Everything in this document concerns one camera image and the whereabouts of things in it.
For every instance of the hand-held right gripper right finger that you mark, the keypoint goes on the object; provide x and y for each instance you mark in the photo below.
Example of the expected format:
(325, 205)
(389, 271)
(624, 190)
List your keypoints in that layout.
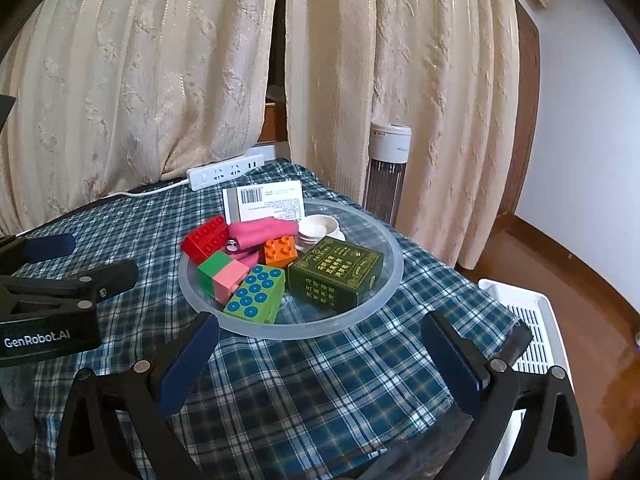
(457, 365)

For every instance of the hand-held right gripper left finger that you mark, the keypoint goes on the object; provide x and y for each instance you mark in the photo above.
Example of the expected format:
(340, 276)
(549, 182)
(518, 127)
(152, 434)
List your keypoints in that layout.
(192, 360)

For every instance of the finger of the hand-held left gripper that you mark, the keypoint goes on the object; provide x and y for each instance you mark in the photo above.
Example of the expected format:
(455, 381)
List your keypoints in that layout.
(50, 247)
(115, 275)

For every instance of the green and pink block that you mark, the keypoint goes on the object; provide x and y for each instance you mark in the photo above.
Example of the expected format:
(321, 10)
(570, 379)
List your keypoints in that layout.
(220, 275)

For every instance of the green block with blue dots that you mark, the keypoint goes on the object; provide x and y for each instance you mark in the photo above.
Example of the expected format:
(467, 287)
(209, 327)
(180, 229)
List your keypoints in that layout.
(255, 295)

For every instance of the red building block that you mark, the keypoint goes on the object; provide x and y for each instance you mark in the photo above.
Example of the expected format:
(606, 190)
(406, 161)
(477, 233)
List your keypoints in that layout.
(205, 237)

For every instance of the orange building block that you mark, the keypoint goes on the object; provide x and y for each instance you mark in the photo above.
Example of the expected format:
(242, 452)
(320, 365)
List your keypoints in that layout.
(280, 252)

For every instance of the long pink foam curler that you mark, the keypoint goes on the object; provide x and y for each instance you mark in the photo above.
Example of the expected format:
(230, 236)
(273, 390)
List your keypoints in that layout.
(260, 232)

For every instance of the clear plastic bowl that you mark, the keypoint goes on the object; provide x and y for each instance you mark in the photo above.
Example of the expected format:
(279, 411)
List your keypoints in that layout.
(380, 240)

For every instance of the dark green printed box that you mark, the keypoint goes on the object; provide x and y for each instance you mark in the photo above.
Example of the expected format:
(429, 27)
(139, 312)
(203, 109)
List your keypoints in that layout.
(335, 270)

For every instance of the long white cardboard box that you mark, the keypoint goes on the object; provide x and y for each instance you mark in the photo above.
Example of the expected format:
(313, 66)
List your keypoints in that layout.
(280, 205)

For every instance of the small white jar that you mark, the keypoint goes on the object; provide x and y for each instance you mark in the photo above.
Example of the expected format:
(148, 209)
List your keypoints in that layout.
(320, 225)

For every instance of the white plastic tray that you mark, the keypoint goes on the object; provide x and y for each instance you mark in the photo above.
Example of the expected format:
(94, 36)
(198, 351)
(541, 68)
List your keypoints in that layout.
(530, 310)

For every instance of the blue plaid tablecloth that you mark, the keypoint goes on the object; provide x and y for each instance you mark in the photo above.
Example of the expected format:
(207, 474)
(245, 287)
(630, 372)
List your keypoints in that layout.
(300, 385)

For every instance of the white power strip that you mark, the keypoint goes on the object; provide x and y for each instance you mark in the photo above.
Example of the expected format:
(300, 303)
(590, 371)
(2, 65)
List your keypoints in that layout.
(225, 172)

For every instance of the wide cream patterned curtain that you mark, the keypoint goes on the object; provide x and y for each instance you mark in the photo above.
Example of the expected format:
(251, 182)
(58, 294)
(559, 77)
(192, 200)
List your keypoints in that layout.
(125, 85)

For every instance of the white tower heater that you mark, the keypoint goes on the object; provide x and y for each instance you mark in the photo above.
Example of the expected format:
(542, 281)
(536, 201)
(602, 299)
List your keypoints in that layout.
(385, 175)

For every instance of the brown wooden board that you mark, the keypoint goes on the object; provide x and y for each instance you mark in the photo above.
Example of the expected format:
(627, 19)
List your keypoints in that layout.
(274, 122)

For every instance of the narrow cream patterned curtain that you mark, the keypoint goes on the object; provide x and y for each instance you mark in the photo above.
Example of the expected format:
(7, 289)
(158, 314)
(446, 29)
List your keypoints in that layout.
(400, 60)

